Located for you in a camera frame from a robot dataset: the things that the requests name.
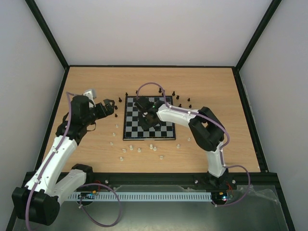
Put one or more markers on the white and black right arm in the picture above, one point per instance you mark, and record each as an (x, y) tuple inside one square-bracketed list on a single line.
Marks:
[(206, 129)]

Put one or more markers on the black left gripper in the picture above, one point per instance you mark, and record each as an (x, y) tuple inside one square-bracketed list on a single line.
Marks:
[(110, 110)]

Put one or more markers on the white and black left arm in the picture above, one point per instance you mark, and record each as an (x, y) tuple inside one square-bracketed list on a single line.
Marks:
[(40, 199)]

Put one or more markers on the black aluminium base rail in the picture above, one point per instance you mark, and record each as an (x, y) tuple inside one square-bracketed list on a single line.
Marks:
[(197, 181)]

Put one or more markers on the black and silver chessboard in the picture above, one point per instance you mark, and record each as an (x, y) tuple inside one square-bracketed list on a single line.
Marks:
[(139, 126)]

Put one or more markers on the black enclosure frame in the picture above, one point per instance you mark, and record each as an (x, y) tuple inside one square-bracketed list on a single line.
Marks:
[(166, 70)]

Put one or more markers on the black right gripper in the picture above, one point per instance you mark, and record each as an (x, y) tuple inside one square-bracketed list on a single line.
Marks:
[(149, 119)]

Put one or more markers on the light blue slotted cable duct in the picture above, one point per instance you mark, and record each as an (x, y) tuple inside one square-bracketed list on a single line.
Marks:
[(142, 197)]

